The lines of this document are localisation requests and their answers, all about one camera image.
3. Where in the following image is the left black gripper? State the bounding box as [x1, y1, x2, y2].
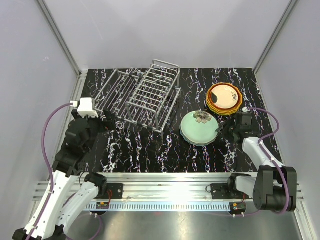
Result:
[73, 108, 116, 153]

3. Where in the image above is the green floral plate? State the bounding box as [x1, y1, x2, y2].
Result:
[179, 110, 219, 144]

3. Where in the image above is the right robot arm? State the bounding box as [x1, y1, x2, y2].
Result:
[217, 112, 298, 214]

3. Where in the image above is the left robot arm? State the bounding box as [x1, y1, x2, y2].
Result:
[12, 110, 116, 240]

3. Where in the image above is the stack of orange red plates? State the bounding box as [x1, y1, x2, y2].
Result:
[206, 82, 243, 116]

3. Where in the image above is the teal plate at stack bottom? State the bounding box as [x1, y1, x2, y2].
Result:
[180, 130, 216, 147]

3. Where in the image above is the cream plate with black flower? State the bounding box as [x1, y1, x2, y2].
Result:
[209, 83, 239, 109]

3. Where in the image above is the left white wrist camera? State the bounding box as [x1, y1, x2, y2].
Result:
[70, 97, 99, 118]

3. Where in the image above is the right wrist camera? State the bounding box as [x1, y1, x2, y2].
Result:
[236, 107, 252, 126]

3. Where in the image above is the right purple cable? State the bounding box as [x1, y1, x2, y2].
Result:
[246, 107, 296, 214]

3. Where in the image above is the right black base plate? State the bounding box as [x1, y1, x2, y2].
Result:
[208, 183, 252, 200]

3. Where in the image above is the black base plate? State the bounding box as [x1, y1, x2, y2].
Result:
[95, 183, 124, 201]
[208, 183, 252, 200]

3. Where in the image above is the grey wire dish rack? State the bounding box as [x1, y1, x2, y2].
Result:
[94, 59, 181, 134]

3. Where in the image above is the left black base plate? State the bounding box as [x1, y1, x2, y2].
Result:
[95, 183, 124, 201]

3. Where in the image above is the aluminium mounting rail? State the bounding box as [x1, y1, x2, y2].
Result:
[32, 172, 305, 202]

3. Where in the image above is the white slotted cable duct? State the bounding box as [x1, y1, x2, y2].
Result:
[84, 201, 231, 212]

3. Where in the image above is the left aluminium frame post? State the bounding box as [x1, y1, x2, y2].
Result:
[34, 0, 88, 80]

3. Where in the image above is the aluminium frame post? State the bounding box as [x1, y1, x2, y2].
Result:
[253, 0, 300, 75]
[34, 0, 88, 80]

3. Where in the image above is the right aluminium frame post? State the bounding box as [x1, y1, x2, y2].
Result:
[253, 0, 300, 75]

